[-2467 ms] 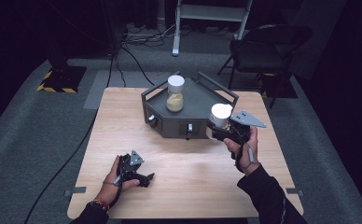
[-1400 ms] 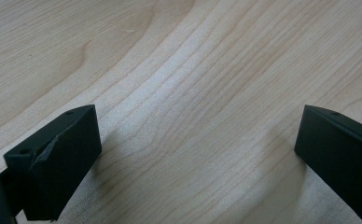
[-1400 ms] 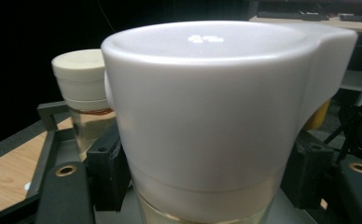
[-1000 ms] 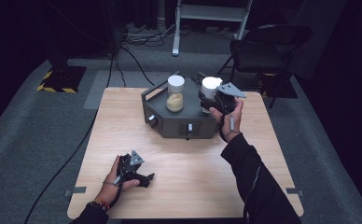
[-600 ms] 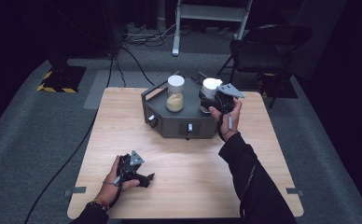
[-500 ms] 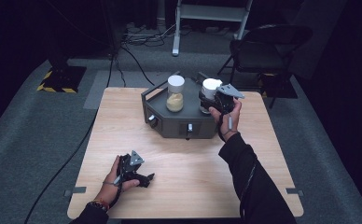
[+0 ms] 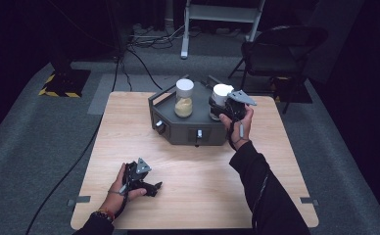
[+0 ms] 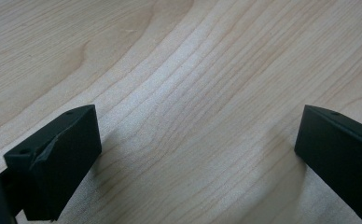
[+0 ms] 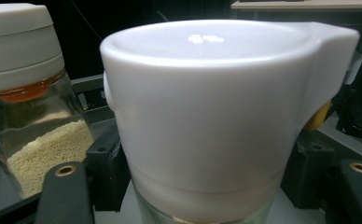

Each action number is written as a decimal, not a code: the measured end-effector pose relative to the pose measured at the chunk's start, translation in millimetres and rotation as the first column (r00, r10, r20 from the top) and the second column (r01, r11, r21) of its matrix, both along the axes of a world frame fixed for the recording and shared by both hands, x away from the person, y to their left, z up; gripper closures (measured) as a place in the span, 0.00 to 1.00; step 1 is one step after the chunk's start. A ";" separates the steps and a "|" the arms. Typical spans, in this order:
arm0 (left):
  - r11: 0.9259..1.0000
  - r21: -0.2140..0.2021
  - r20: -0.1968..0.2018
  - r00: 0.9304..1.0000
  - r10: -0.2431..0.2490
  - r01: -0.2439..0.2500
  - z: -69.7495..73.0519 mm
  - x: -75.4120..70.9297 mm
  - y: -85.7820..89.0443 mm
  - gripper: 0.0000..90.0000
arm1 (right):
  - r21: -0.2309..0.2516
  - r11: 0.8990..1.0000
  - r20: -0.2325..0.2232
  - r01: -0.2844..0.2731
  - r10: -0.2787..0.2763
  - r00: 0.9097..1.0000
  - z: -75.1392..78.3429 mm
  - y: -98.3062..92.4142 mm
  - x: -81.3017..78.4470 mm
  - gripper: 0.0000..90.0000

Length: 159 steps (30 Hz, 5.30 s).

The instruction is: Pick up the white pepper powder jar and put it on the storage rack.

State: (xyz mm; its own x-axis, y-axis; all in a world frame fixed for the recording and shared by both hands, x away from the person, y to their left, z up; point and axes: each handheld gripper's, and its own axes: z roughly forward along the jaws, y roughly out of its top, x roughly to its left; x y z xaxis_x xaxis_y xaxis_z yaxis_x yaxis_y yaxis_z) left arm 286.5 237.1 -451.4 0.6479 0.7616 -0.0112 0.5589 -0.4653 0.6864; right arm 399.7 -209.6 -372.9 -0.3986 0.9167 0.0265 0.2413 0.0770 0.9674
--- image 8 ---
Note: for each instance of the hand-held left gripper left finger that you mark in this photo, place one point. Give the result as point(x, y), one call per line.
point(64, 161)

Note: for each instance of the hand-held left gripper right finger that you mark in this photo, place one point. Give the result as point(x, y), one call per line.
point(341, 161)

